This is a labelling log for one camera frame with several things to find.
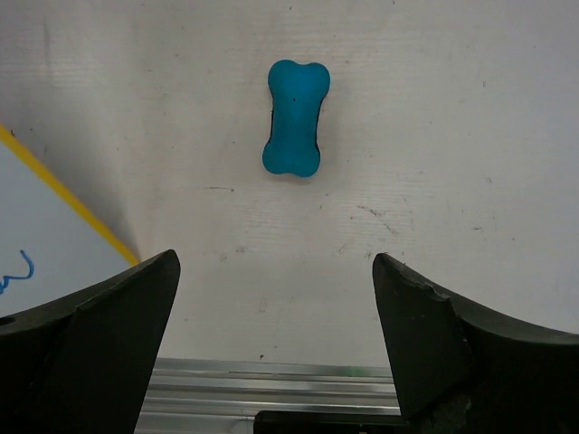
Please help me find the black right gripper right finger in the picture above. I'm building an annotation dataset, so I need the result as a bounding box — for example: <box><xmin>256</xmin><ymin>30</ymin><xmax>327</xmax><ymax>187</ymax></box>
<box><xmin>372</xmin><ymin>253</ymin><xmax>578</xmax><ymax>433</ymax></box>

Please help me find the aluminium table frame rail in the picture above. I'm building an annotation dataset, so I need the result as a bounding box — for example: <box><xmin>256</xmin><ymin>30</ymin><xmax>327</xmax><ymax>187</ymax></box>
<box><xmin>135</xmin><ymin>358</ymin><xmax>400</xmax><ymax>433</ymax></box>

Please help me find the blue bone-shaped eraser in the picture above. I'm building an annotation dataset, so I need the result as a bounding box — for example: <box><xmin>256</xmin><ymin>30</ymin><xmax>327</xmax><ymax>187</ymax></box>
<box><xmin>262</xmin><ymin>60</ymin><xmax>331</xmax><ymax>178</ymax></box>

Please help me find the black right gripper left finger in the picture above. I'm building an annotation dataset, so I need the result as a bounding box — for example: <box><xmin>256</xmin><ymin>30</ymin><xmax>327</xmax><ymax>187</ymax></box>
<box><xmin>1</xmin><ymin>250</ymin><xmax>180</xmax><ymax>433</ymax></box>

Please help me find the yellow framed whiteboard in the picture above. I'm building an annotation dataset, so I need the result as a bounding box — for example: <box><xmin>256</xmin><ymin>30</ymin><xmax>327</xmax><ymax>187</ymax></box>
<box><xmin>0</xmin><ymin>128</ymin><xmax>138</xmax><ymax>316</ymax></box>

